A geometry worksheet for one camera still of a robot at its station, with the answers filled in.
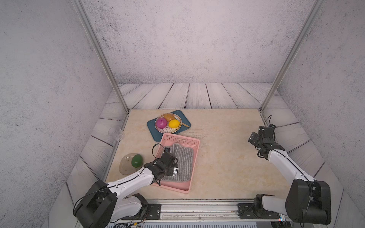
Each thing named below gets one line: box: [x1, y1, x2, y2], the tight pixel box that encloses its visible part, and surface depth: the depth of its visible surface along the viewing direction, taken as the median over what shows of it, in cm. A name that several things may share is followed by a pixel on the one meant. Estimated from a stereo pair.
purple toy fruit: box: [155, 117, 168, 129], surface depth 107 cm
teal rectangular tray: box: [146, 118, 165, 143], surface depth 106 cm
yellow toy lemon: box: [168, 119, 181, 129], surface depth 109 cm
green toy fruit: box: [131, 153, 144, 169], surface depth 90 cm
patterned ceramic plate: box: [154, 113, 183, 134], surface depth 110 cm
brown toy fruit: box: [163, 113, 176, 123], surface depth 111 cm
